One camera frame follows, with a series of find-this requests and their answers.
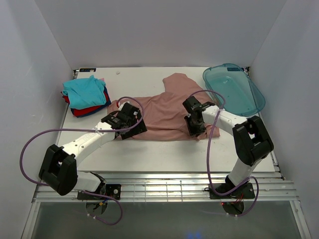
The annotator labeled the dusty pink t shirt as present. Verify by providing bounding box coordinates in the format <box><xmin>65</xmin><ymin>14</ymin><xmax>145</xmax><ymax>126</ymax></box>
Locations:
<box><xmin>107</xmin><ymin>73</ymin><xmax>221</xmax><ymax>141</ymax></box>

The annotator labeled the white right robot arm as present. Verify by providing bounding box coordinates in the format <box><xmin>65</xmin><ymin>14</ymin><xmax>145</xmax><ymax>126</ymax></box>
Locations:
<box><xmin>182</xmin><ymin>96</ymin><xmax>274</xmax><ymax>198</ymax></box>

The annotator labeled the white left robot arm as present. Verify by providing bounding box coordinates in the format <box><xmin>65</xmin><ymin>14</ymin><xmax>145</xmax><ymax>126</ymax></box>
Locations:
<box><xmin>39</xmin><ymin>102</ymin><xmax>147</xmax><ymax>196</ymax></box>

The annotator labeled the teal transparent plastic bin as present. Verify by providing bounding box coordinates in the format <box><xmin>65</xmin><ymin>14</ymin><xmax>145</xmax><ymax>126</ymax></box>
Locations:
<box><xmin>202</xmin><ymin>63</ymin><xmax>266</xmax><ymax>117</ymax></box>

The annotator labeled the red folded t shirt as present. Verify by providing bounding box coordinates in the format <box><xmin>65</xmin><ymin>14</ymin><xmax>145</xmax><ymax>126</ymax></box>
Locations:
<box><xmin>71</xmin><ymin>88</ymin><xmax>111</xmax><ymax>118</ymax></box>

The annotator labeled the turquoise folded t shirt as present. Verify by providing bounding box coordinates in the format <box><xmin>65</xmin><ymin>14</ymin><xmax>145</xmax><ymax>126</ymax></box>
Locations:
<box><xmin>62</xmin><ymin>75</ymin><xmax>107</xmax><ymax>110</ymax></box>

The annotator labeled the navy blue folded t shirt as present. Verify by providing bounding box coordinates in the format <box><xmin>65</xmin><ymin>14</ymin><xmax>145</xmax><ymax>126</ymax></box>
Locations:
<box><xmin>70</xmin><ymin>87</ymin><xmax>111</xmax><ymax>118</ymax></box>

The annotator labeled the black blue corner label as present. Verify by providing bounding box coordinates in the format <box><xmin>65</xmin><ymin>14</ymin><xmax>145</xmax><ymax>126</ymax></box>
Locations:
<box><xmin>79</xmin><ymin>68</ymin><xmax>96</xmax><ymax>72</ymax></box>

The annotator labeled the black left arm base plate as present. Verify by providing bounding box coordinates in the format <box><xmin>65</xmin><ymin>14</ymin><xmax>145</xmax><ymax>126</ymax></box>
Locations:
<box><xmin>77</xmin><ymin>183</ymin><xmax>122</xmax><ymax>200</ymax></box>

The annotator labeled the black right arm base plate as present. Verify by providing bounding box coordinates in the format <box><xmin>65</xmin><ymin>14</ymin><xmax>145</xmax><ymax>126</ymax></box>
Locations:
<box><xmin>204</xmin><ymin>183</ymin><xmax>255</xmax><ymax>200</ymax></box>

